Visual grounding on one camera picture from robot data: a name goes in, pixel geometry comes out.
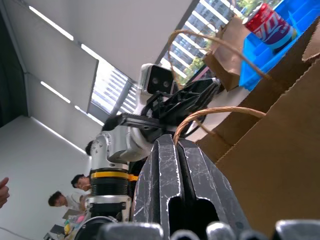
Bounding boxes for bystander bare hand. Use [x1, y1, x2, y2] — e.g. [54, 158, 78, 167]
[0, 176, 11, 209]

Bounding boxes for black-haired seated person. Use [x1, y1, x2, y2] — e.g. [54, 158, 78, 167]
[70, 173, 92, 194]
[47, 190, 89, 214]

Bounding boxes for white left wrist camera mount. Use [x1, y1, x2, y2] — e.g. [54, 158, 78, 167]
[128, 63, 176, 151]

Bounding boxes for grey laptop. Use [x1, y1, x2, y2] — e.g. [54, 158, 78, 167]
[49, 224, 66, 236]
[61, 208, 82, 220]

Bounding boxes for blue plastic bin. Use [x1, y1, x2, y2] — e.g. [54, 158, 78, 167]
[238, 0, 320, 92]

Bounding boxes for brown paper bag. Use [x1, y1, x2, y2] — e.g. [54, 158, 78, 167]
[202, 14, 251, 92]
[166, 18, 320, 240]

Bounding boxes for red cola can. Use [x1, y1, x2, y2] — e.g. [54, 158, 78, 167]
[241, 1, 299, 55]

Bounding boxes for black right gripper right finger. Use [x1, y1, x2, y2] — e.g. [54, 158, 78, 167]
[177, 139, 251, 235]

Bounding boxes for dark curtain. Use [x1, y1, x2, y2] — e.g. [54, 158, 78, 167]
[0, 9, 29, 129]

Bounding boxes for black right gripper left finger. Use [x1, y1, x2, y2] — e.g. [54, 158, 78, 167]
[131, 134, 185, 240]

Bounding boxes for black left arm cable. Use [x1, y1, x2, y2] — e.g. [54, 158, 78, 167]
[183, 111, 209, 138]

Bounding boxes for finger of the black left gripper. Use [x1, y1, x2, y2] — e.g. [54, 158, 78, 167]
[101, 112, 161, 132]
[186, 76, 222, 104]

